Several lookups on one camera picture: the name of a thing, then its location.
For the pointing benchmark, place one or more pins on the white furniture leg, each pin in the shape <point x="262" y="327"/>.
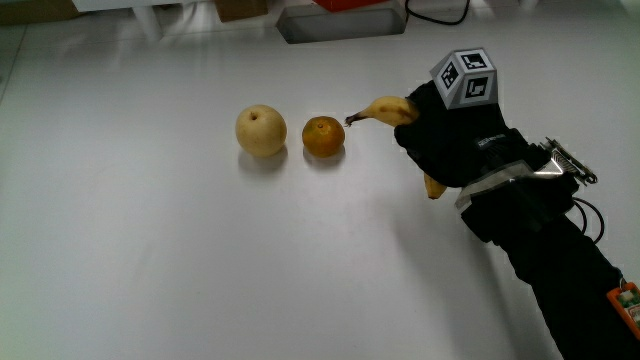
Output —
<point x="148" y="22"/>

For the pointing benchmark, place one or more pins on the orange mandarin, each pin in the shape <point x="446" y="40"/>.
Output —
<point x="323" y="136"/>

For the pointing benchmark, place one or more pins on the grey metal box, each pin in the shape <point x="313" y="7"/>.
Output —
<point x="340" y="24"/>

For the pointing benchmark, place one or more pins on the pale yellow pear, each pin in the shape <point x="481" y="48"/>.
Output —
<point x="261" y="130"/>

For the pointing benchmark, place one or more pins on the person's right hand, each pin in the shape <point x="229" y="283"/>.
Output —
<point x="452" y="145"/>

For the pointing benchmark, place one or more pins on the yellow banana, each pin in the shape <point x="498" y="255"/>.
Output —
<point x="390" y="110"/>

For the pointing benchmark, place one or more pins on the orange tag device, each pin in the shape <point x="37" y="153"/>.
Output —
<point x="627" y="306"/>

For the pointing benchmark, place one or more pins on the red box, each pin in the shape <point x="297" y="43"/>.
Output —
<point x="345" y="4"/>

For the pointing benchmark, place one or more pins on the person's right forearm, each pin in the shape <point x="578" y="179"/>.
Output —
<point x="565" y="270"/>

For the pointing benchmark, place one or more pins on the brown cardboard box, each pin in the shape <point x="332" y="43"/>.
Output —
<point x="241" y="9"/>
<point x="35" y="11"/>

